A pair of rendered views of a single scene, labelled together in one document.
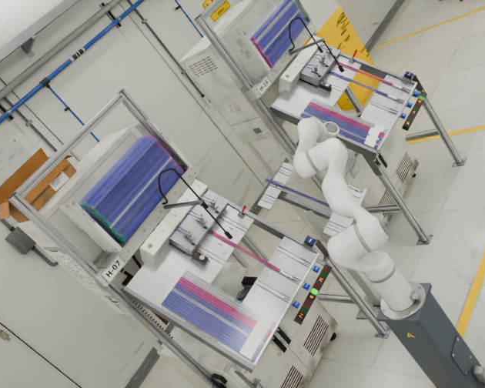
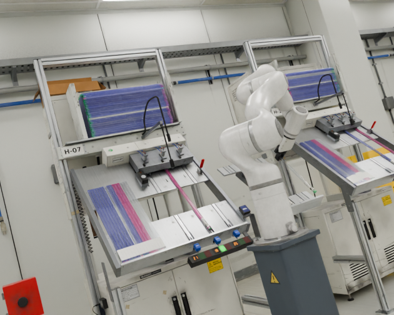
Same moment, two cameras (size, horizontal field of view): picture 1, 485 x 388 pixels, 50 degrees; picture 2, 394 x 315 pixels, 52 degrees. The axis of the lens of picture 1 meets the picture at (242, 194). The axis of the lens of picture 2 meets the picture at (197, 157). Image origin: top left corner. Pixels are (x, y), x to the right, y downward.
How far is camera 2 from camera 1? 134 cm
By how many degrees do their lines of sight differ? 30
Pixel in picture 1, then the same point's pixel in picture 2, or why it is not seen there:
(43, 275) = (59, 208)
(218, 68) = not seen: hidden behind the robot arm
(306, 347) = not seen: outside the picture
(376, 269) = (256, 169)
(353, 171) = (334, 215)
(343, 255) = (227, 140)
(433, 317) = (306, 267)
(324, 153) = (264, 78)
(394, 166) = (384, 243)
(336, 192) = (254, 99)
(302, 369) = not seen: outside the picture
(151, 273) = (99, 172)
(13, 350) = (3, 246)
